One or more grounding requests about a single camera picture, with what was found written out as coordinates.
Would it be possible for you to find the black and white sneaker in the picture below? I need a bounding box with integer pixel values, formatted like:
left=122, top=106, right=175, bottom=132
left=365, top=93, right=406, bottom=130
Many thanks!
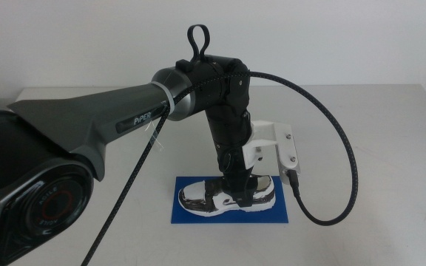
left=177, top=174, right=277, bottom=218

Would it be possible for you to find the blue rectangular mat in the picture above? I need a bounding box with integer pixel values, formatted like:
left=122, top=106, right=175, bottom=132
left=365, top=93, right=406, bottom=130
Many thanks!
left=170, top=175, right=290, bottom=225

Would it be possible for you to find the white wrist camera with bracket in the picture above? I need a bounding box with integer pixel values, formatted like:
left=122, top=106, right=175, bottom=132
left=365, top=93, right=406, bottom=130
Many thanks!
left=241, top=119, right=303, bottom=179

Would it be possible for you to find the white cable tie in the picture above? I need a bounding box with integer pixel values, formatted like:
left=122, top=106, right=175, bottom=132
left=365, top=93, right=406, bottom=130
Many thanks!
left=145, top=80, right=177, bottom=152

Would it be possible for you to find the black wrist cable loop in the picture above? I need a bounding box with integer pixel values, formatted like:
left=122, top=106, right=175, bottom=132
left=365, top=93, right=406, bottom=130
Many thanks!
left=186, top=24, right=212, bottom=64

